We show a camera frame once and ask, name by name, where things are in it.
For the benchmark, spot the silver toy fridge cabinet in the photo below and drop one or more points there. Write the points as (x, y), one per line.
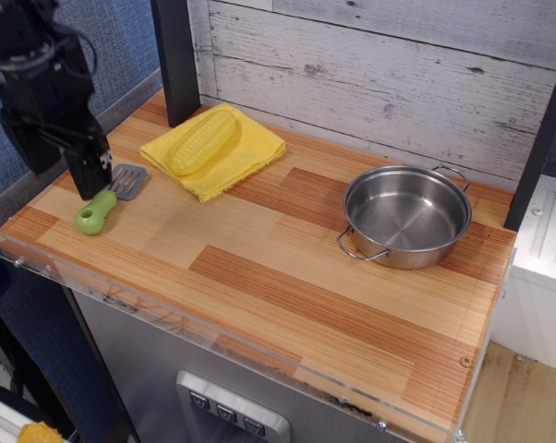
(143, 359)

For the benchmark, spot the yellow plastic corn cob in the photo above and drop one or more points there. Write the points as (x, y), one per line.
(201, 143)

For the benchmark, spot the stainless steel pot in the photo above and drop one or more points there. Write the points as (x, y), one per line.
(405, 217)

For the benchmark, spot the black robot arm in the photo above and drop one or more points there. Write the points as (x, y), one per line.
(31, 18)

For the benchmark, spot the black right upright post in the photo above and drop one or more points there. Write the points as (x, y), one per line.
(534, 167)

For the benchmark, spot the yellow folded cloth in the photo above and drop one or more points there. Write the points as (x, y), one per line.
(251, 148)

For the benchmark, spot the white box with ridges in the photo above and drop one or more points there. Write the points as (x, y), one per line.
(525, 318)

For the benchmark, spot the black left upright post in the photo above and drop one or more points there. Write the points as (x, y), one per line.
(177, 59)

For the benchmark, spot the black upright post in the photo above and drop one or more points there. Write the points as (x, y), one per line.
(534, 167)
(177, 59)

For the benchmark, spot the silver dispenser button panel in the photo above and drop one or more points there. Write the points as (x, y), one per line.
(216, 414)

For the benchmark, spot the green handled grey spatula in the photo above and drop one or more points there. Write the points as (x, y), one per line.
(126, 184)

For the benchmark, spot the yellow black object bottom left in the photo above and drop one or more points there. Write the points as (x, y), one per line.
(38, 433)

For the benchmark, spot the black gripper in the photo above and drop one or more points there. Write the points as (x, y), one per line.
(45, 104)

